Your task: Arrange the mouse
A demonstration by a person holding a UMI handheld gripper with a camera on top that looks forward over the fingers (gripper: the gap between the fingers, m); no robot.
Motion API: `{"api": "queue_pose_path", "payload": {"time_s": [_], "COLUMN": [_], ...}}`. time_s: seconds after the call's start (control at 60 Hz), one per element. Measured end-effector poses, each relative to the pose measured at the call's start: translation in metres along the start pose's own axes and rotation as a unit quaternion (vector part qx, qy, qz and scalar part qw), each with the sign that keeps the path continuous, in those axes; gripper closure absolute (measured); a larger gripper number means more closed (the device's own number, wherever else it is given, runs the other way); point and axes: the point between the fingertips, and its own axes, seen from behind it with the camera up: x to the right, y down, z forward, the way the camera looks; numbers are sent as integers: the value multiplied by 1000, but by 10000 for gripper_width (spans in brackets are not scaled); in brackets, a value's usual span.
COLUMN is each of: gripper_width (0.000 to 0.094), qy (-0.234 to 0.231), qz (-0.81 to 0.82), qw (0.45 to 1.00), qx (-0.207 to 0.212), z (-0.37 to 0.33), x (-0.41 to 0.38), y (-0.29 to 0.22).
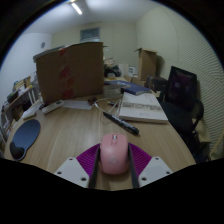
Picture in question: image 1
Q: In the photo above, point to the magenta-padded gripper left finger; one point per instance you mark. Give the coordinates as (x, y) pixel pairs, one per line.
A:
(71, 170)

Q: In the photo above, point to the white remote control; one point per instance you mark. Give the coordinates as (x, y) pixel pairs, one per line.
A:
(52, 107)

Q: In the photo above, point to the pink computer mouse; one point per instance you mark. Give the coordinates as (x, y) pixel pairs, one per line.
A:
(114, 155)

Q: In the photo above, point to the black office chair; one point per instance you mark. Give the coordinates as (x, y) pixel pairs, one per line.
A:
(181, 100)

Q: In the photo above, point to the black marker pen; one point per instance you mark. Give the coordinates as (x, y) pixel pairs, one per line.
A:
(121, 123)

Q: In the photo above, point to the clear plastic container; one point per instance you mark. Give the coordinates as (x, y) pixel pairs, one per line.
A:
(111, 90)

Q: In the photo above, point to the large brown cardboard box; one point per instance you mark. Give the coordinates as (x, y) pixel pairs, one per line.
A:
(81, 71)

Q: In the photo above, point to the white open book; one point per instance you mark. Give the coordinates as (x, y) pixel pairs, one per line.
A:
(141, 110)

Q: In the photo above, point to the round wall clock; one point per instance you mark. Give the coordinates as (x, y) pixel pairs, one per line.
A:
(43, 45)

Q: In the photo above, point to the cluttered shelf unit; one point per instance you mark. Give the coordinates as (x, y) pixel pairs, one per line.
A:
(15, 100)

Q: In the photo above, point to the blue mouse pad, black wrist rest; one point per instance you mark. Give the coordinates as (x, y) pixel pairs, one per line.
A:
(26, 135)

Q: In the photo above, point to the tall open cardboard box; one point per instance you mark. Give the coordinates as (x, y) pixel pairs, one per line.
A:
(146, 65)

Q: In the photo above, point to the grey door with window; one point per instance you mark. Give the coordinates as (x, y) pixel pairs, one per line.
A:
(90, 34)

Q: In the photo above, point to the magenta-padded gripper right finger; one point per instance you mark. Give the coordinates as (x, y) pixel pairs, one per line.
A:
(155, 170)

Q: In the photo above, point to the ceiling tube light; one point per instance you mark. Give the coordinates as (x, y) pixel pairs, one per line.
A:
(76, 8)

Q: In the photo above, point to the blue book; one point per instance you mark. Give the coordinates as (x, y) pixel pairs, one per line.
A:
(133, 87)

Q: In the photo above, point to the white paper sheet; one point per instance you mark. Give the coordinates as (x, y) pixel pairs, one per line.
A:
(78, 104)

